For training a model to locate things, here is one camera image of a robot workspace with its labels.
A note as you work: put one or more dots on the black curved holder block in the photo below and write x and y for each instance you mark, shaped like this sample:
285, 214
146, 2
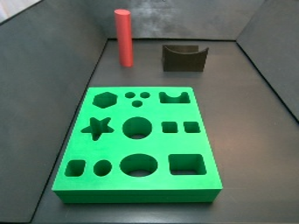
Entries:
183, 58

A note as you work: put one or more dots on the green shape-sorting board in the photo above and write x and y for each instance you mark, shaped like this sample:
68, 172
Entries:
137, 149

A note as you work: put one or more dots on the red oval peg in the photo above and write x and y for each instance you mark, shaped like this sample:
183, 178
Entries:
124, 37

